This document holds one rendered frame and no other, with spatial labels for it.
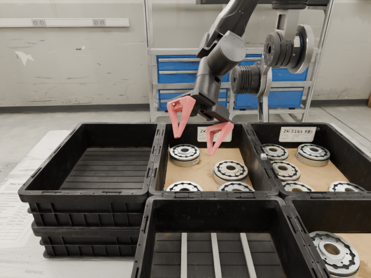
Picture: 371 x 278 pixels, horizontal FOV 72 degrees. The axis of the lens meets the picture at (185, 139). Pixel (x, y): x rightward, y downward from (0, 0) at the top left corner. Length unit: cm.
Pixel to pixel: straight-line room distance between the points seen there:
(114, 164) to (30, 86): 312
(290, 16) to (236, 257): 91
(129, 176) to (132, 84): 277
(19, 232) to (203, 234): 57
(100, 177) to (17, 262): 30
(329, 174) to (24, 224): 97
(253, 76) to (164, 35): 195
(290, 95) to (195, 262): 251
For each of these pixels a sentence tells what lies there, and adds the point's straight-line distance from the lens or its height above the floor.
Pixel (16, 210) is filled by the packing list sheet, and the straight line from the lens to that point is 104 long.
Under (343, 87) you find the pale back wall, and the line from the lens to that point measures 428.
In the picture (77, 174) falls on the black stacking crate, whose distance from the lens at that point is 89.
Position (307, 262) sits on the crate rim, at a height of 93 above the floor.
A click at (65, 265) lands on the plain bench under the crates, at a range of 81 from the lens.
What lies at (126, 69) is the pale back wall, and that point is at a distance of 350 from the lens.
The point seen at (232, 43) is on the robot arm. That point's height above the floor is 124.
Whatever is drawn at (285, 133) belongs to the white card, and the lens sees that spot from 99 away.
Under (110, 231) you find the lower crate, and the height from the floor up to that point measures 81.
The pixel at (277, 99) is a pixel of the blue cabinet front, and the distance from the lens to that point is 289.
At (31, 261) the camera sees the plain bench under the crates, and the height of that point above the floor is 70.
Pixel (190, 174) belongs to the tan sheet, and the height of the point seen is 83.
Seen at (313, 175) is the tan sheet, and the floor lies 83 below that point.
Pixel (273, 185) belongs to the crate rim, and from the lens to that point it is 64.
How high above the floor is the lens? 131
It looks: 28 degrees down
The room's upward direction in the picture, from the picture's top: straight up
